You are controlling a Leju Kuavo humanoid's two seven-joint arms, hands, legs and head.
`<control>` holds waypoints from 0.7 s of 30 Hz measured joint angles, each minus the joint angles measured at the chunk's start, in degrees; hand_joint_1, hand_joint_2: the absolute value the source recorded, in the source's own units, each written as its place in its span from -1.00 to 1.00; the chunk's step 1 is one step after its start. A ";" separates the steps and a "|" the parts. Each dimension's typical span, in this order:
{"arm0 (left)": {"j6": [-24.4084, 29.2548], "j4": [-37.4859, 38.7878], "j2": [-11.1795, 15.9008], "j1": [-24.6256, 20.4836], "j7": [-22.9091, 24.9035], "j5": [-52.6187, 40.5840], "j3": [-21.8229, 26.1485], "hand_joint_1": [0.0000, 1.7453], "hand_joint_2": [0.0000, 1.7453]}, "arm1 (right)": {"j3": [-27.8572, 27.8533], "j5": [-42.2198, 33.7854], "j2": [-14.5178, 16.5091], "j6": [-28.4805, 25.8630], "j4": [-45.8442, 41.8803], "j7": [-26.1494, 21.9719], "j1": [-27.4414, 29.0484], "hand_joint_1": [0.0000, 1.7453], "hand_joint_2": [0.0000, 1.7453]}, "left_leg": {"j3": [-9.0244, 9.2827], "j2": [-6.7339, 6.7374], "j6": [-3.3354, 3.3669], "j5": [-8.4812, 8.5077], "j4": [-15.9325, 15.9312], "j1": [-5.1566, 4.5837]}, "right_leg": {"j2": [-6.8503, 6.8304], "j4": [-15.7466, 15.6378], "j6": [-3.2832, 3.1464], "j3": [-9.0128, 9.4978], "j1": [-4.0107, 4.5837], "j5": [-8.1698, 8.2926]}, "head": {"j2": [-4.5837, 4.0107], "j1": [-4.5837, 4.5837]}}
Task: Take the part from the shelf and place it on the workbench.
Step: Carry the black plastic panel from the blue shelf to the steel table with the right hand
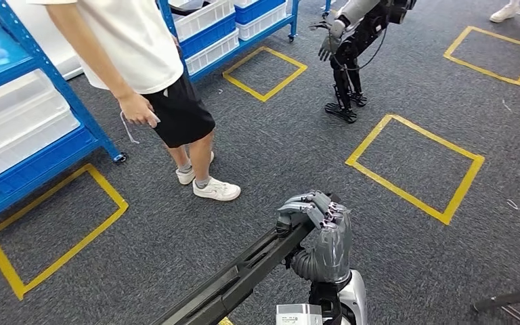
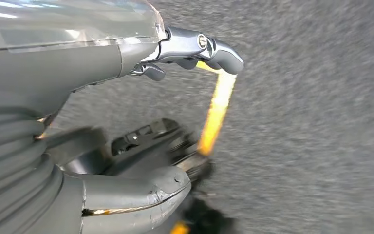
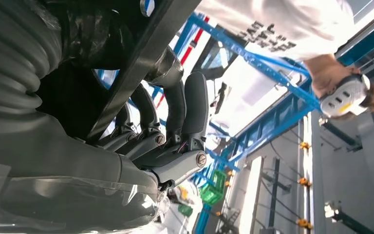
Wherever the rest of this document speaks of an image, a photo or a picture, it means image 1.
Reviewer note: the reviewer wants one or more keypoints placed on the person's hand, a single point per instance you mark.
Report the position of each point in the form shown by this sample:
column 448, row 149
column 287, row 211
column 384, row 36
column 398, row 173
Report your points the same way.
column 136, row 110

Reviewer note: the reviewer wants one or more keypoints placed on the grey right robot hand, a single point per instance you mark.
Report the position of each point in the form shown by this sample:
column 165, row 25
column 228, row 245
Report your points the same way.
column 336, row 251

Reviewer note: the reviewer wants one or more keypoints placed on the black plastic panel part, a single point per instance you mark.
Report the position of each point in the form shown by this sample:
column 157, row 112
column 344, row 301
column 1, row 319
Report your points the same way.
column 242, row 273

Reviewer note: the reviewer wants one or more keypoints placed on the person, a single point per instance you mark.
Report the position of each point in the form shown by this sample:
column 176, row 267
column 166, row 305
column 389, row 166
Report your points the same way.
column 130, row 45
column 504, row 12

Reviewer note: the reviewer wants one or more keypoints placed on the white car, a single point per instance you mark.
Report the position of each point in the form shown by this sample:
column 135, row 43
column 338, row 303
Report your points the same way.
column 67, row 65

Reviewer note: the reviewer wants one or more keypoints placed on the white plastic crate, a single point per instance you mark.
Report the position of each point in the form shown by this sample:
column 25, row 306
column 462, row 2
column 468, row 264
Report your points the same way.
column 201, row 20
column 262, row 24
column 213, row 54

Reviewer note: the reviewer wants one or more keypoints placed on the blue wheeled metal rack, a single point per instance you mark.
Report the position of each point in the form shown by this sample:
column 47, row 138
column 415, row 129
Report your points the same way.
column 47, row 67
column 242, row 48

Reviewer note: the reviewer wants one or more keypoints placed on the blue plastic crate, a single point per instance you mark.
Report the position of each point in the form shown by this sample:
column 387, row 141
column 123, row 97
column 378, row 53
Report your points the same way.
column 257, row 11
column 208, row 36

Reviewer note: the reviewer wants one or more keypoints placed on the blue plastic bin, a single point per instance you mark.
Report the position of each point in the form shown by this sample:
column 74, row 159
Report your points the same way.
column 40, row 166

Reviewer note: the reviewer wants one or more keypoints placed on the white plastic bin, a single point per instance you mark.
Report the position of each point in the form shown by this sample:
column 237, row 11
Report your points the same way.
column 9, row 98
column 26, row 143

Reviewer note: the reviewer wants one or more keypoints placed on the small white floor scrap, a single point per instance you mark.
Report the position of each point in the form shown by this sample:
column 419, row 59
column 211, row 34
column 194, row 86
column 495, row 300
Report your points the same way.
column 512, row 204
column 506, row 106

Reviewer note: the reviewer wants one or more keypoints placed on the black silver humanoid robot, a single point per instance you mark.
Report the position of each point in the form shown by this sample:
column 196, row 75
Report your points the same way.
column 354, row 49

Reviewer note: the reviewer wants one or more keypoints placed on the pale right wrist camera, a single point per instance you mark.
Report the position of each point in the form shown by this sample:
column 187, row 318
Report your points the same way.
column 298, row 315

